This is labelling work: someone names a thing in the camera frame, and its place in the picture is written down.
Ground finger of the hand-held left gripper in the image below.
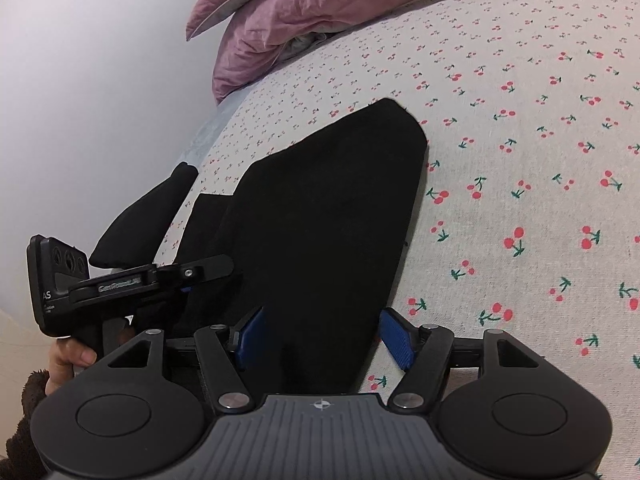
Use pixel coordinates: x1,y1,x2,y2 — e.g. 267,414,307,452
141,282,193,311
155,254,235,288

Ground person's left forearm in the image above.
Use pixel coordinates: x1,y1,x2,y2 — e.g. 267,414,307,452
0,370,53,480

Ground person's left hand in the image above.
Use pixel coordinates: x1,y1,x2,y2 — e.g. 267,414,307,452
44,327,136,397

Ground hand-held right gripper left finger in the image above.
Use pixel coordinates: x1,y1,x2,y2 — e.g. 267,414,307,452
106,306,266,413

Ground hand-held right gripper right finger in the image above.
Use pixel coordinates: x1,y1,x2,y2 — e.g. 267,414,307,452
379,307,545,412

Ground pink duvet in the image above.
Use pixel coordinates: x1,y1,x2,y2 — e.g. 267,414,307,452
212,0,531,107

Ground grey bed sheet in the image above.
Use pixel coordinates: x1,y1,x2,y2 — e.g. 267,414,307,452
182,102,241,176

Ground cherry print bed sheet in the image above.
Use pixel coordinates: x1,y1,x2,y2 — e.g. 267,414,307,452
170,0,640,480

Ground pink pillow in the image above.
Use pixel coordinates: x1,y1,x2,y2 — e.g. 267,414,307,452
186,0,301,41

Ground black pants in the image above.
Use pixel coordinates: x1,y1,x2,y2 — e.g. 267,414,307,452
175,97,430,396

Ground dark cloth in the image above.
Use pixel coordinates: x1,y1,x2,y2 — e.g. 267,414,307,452
89,162,199,269

